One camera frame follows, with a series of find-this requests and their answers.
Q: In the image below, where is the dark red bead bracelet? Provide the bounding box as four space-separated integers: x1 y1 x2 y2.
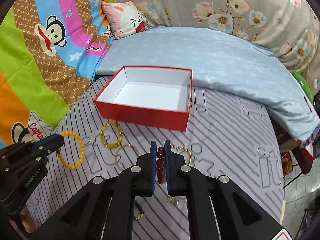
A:
156 146 166 184

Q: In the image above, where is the person's left hand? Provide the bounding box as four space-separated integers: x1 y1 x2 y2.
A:
20 205 37 233

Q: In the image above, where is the gold bangle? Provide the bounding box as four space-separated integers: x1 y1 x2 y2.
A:
114 144 139 171

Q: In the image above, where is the grey striped quilt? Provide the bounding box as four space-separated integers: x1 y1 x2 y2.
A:
27 76 284 225

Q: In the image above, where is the colourful cartoon monkey blanket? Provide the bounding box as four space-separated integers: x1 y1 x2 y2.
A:
1 0 114 147

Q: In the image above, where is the red open gift box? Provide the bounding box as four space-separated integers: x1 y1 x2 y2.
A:
94 66 193 132

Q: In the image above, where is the pink cartoon pillow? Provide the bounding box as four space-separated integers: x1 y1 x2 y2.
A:
101 1 146 40

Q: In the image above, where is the light blue duvet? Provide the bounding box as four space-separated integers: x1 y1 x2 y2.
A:
96 27 319 141

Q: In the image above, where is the green plastic object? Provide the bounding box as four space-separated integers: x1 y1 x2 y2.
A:
291 70 313 103

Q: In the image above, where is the grey floral bedding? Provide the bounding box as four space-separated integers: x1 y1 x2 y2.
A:
116 0 319 89

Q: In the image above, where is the black bead gold charm bracelet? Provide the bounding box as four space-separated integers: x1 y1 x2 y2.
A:
133 199 146 222

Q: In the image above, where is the yellow crystal bead bracelet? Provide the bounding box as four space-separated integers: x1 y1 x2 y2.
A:
100 120 124 150

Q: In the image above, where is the gold chain bracelet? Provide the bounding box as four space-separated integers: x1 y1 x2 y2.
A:
171 145 194 167

